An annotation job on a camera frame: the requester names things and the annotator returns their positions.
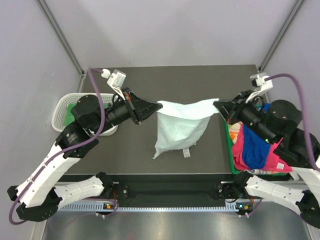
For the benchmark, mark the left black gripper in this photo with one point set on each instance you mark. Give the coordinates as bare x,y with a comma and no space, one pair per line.
138,109

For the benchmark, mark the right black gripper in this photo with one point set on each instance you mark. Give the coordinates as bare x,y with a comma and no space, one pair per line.
231,108

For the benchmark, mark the blue towel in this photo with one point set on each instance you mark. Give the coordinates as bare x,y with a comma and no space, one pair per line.
255,150

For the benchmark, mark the white mint towel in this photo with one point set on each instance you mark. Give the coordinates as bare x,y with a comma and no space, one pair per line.
180,126

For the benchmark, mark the green microfiber towel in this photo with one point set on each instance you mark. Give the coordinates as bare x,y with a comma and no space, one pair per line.
69,118

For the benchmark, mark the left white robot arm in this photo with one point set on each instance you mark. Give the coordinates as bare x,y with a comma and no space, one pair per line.
38,198

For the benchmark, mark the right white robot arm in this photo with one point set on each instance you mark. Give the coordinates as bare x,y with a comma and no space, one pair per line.
278,125

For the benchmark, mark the green plastic bin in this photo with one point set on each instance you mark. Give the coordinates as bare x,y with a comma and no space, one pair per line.
228,150

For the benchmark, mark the pink red towel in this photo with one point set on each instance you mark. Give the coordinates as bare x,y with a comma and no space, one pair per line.
275,160

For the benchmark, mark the white perforated plastic basket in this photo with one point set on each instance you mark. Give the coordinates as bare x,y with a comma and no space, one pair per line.
57,121

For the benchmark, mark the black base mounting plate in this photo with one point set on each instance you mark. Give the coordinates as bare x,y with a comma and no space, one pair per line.
173,193

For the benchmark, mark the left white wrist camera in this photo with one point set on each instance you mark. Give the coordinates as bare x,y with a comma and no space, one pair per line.
115,80

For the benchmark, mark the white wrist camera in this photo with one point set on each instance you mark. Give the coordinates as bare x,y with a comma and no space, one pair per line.
260,85
115,80

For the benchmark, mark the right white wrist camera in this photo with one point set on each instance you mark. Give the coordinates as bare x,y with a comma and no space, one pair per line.
260,85

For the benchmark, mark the aluminium frame rail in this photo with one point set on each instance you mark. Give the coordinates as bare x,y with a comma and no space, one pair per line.
290,184

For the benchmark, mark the slotted grey cable duct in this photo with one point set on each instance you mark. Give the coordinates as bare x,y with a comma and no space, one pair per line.
107,206

